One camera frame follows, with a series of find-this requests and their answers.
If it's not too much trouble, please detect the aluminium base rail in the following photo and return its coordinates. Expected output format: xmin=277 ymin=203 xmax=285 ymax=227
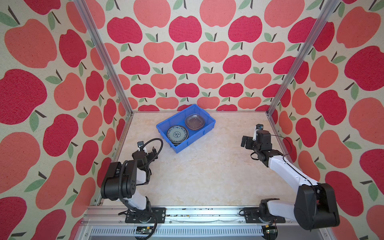
xmin=74 ymin=205 xmax=335 ymax=240

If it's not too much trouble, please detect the blue patterned round plate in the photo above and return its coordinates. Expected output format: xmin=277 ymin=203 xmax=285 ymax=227
xmin=167 ymin=125 xmax=189 ymax=146

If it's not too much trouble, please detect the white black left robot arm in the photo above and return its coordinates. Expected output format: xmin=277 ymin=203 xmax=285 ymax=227
xmin=101 ymin=148 xmax=158 ymax=224

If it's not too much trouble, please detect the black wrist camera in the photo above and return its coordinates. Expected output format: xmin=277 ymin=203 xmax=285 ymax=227
xmin=137 ymin=141 xmax=144 ymax=152
xmin=253 ymin=124 xmax=264 ymax=141

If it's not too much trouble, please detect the aluminium right corner post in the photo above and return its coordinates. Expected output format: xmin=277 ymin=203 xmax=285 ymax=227
xmin=266 ymin=0 xmax=341 ymax=118

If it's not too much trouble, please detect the blue plastic bin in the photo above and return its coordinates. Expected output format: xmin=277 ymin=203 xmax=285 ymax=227
xmin=156 ymin=105 xmax=216 ymax=153

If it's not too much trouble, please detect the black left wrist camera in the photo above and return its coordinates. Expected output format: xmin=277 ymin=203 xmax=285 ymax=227
xmin=137 ymin=141 xmax=144 ymax=152

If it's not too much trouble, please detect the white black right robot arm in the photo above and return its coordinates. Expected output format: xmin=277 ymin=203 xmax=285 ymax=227
xmin=241 ymin=131 xmax=340 ymax=231

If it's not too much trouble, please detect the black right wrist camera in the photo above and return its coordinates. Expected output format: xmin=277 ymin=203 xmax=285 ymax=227
xmin=253 ymin=124 xmax=264 ymax=141

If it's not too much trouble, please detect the aluminium corner post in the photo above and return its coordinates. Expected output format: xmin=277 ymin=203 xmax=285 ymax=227
xmin=266 ymin=0 xmax=341 ymax=118
xmin=74 ymin=0 xmax=133 ymax=117

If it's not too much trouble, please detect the aluminium left corner post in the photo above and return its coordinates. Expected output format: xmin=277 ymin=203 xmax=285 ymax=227
xmin=74 ymin=0 xmax=133 ymax=117

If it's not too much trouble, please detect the clear glass plate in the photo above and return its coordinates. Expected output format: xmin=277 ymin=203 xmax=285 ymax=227
xmin=185 ymin=114 xmax=206 ymax=131

